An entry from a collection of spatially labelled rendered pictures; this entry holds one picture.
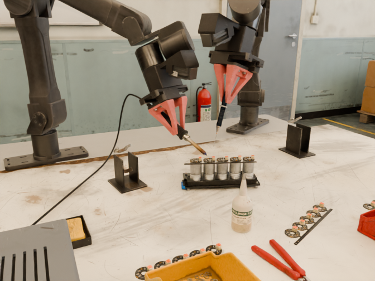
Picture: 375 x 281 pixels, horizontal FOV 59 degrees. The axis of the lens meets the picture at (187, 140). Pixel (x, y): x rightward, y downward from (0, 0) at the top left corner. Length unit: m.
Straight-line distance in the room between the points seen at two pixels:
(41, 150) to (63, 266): 0.57
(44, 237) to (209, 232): 0.27
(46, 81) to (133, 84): 2.51
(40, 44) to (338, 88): 4.30
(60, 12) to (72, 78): 0.56
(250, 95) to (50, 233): 0.83
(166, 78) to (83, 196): 0.30
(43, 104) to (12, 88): 2.38
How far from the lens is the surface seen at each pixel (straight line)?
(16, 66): 3.22
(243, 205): 0.56
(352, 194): 0.77
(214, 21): 0.64
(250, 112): 1.15
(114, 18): 0.76
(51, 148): 0.91
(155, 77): 0.72
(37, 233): 0.44
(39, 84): 0.87
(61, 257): 0.39
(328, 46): 4.59
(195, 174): 0.70
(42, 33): 0.86
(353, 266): 0.56
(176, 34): 0.74
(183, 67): 0.68
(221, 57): 0.70
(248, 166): 0.71
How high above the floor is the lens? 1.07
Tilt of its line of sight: 18 degrees down
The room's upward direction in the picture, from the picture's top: straight up
